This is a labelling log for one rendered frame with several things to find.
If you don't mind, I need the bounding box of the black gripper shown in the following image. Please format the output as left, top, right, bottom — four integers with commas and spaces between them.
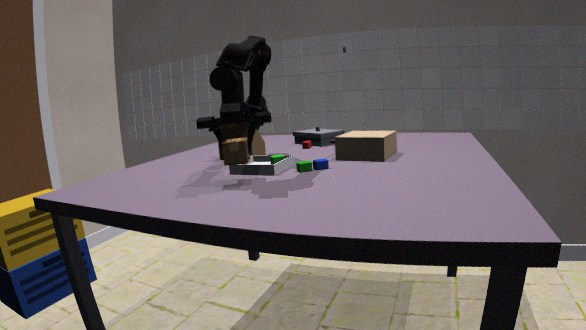
197, 91, 272, 153

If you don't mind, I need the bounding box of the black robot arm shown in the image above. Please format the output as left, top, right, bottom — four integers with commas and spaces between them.
209, 36, 271, 124

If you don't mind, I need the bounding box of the white square tray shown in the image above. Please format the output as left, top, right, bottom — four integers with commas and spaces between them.
231, 155, 295, 175

